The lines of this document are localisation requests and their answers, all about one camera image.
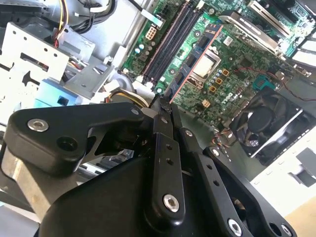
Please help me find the blue RAM stick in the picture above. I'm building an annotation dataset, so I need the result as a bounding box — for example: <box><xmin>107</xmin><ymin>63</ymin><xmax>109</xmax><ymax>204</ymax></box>
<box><xmin>169</xmin><ymin>23</ymin><xmax>224</xmax><ymax>104</ymax></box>

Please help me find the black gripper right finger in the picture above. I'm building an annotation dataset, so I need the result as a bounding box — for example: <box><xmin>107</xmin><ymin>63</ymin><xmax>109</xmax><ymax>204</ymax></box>
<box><xmin>171</xmin><ymin>103</ymin><xmax>298</xmax><ymax>237</ymax></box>

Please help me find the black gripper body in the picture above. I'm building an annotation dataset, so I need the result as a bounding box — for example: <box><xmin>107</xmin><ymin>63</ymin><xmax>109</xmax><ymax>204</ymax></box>
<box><xmin>37</xmin><ymin>155</ymin><xmax>224</xmax><ymax>237</ymax></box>

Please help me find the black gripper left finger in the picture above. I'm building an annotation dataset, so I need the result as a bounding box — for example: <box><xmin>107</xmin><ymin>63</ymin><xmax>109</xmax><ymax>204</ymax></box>
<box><xmin>4</xmin><ymin>96</ymin><xmax>187</xmax><ymax>225</ymax></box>

